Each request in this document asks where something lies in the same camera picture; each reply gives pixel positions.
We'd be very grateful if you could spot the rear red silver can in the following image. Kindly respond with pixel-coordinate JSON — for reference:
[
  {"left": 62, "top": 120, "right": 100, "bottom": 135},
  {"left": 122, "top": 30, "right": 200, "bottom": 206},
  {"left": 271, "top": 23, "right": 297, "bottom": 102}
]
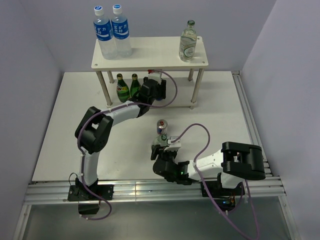
[{"left": 156, "top": 119, "right": 168, "bottom": 135}]

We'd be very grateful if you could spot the clear glass bottle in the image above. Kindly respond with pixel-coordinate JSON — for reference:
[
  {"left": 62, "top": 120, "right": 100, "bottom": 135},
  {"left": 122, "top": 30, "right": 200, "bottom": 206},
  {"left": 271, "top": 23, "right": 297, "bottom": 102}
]
[
  {"left": 179, "top": 20, "right": 197, "bottom": 62},
  {"left": 152, "top": 134, "right": 168, "bottom": 148}
]

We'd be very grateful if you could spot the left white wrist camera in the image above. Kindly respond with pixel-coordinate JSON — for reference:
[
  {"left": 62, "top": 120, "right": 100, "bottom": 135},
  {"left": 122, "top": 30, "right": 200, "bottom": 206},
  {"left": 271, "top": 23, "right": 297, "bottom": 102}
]
[{"left": 148, "top": 69, "right": 162, "bottom": 84}]

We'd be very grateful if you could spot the blue-label water bottle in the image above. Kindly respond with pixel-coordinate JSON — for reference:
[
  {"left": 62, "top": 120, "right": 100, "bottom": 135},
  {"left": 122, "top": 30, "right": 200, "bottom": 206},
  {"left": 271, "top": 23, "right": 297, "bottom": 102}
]
[
  {"left": 111, "top": 4, "right": 133, "bottom": 58},
  {"left": 93, "top": 5, "right": 118, "bottom": 60}
]

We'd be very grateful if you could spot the right blue-label water bottle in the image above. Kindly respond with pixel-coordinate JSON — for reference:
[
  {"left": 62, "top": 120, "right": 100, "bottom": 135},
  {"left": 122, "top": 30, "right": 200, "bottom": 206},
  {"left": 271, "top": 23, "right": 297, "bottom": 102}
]
[{"left": 111, "top": 4, "right": 133, "bottom": 58}]

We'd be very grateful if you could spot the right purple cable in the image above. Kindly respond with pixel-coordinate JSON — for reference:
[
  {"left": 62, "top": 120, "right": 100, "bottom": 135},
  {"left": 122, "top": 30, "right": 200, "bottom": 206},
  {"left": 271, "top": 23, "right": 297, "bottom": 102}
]
[{"left": 171, "top": 122, "right": 262, "bottom": 240}]

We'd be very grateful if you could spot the aluminium front rail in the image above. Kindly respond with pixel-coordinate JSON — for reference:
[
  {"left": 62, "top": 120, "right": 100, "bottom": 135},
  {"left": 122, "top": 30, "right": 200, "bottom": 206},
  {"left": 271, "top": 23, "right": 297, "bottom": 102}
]
[{"left": 23, "top": 176, "right": 286, "bottom": 205}]

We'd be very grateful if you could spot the black box under rail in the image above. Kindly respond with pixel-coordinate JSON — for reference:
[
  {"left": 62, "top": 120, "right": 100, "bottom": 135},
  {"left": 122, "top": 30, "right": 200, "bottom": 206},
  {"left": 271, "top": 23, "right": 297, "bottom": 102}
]
[{"left": 78, "top": 203, "right": 100, "bottom": 216}]

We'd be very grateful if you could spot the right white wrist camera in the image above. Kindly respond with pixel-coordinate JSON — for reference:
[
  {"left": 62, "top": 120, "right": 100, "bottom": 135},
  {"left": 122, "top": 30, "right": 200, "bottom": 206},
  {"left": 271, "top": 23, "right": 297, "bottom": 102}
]
[{"left": 164, "top": 136, "right": 182, "bottom": 152}]

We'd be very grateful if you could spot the purple cable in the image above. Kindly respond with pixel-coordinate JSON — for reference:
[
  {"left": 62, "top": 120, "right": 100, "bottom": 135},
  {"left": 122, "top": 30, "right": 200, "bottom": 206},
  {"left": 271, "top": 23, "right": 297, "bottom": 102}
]
[
  {"left": 76, "top": 70, "right": 179, "bottom": 221},
  {"left": 171, "top": 122, "right": 262, "bottom": 240}
]

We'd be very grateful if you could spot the aluminium rail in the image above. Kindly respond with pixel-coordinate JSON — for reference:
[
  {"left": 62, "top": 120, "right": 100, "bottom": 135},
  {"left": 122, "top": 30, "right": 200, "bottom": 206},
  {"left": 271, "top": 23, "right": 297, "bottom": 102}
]
[
  {"left": 231, "top": 71, "right": 273, "bottom": 177},
  {"left": 23, "top": 176, "right": 286, "bottom": 205}
]

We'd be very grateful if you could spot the aluminium right rail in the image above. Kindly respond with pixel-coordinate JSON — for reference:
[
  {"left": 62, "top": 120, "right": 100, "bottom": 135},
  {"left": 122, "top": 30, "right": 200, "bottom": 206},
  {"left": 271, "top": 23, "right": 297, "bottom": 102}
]
[{"left": 231, "top": 71, "right": 273, "bottom": 177}]

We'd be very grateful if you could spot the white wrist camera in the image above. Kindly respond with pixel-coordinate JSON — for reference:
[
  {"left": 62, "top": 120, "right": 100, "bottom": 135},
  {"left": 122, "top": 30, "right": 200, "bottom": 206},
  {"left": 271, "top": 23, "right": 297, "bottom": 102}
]
[
  {"left": 164, "top": 136, "right": 182, "bottom": 152},
  {"left": 148, "top": 69, "right": 162, "bottom": 84}
]

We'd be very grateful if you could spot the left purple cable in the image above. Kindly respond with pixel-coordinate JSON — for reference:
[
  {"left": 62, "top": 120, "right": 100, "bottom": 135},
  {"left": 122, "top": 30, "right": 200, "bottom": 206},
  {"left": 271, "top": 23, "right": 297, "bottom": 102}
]
[{"left": 76, "top": 70, "right": 179, "bottom": 221}]

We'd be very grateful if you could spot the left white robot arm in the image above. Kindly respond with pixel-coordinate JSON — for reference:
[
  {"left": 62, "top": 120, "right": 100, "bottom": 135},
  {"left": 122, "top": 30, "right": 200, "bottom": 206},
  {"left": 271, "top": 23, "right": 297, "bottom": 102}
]
[{"left": 75, "top": 77, "right": 167, "bottom": 200}]

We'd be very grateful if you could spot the white two-tier shelf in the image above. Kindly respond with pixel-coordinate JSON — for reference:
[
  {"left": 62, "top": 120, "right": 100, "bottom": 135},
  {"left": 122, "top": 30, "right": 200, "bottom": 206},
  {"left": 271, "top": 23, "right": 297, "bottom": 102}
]
[{"left": 91, "top": 36, "right": 209, "bottom": 109}]

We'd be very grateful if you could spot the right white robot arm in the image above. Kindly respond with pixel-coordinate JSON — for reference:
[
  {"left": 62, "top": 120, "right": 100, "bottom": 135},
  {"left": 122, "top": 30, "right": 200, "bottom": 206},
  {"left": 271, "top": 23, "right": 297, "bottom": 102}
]
[{"left": 150, "top": 139, "right": 266, "bottom": 195}]

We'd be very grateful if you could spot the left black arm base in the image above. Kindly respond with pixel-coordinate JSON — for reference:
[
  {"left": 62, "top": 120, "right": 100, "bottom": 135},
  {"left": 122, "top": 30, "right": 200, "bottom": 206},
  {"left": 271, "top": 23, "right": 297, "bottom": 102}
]
[{"left": 67, "top": 183, "right": 114, "bottom": 202}]

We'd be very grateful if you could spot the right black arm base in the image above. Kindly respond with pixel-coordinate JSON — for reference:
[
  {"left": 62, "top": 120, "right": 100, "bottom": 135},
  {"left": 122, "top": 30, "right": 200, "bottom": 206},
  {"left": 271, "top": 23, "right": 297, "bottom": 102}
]
[{"left": 205, "top": 180, "right": 245, "bottom": 199}]

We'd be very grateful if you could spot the left blue-label water bottle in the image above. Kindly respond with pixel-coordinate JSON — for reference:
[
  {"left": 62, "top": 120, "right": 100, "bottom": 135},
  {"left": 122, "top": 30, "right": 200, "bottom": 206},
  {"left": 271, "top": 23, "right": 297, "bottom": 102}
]
[{"left": 93, "top": 5, "right": 118, "bottom": 60}]

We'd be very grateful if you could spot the green glass bottle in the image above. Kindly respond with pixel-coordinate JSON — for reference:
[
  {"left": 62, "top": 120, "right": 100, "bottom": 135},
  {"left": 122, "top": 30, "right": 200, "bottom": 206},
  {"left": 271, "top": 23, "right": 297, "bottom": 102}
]
[
  {"left": 116, "top": 73, "right": 131, "bottom": 103},
  {"left": 130, "top": 73, "right": 141, "bottom": 97}
]

